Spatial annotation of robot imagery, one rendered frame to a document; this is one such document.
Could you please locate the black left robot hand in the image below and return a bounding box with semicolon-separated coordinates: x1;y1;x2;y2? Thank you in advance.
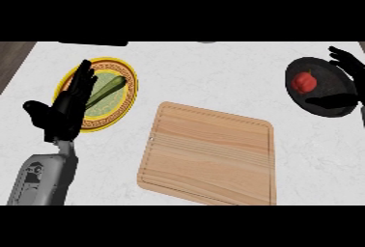
20;59;100;144

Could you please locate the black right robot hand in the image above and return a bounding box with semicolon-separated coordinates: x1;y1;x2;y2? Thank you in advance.
304;45;365;110

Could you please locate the black pan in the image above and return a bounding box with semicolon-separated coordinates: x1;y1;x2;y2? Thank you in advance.
283;56;359;119

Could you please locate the red bell pepper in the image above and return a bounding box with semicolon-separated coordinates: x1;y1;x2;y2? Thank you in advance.
289;70;317;96

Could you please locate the wooden cutting board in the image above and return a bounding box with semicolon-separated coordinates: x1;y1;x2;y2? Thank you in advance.
136;100;278;206

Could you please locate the green zucchini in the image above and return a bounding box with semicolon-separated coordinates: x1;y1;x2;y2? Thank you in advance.
84;75;128;111

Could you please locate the yellow patterned plate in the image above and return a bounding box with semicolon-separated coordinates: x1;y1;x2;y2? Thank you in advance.
51;56;140;133

